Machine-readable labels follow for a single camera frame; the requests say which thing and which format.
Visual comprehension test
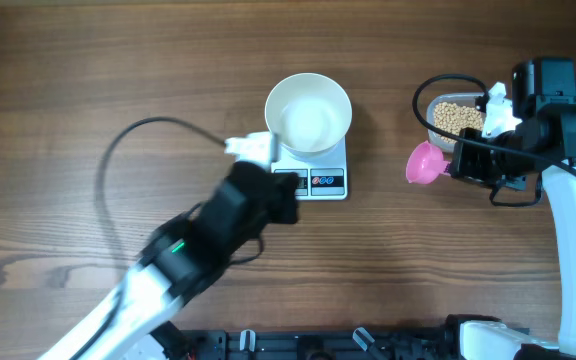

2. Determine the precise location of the clear plastic container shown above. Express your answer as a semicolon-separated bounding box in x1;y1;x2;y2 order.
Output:
426;93;485;135

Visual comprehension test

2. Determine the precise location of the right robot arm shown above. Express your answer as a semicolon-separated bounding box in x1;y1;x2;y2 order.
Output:
451;57;576;357

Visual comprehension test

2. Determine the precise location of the pink plastic measuring scoop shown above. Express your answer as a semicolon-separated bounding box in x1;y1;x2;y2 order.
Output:
405;141;450;185

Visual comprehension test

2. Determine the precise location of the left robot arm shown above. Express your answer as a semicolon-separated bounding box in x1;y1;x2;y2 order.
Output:
43;162;299;359

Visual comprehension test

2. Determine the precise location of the white digital kitchen scale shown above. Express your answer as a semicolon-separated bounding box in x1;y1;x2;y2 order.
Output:
271;139;349;201

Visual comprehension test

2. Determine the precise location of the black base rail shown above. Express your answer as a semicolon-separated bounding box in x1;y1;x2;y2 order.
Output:
182;328;452;360

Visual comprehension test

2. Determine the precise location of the soybeans pile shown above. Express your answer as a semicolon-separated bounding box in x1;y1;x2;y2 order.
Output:
433;102;484;135

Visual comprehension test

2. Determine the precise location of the white bowl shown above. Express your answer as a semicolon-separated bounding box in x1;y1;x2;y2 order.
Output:
264;73;353;157

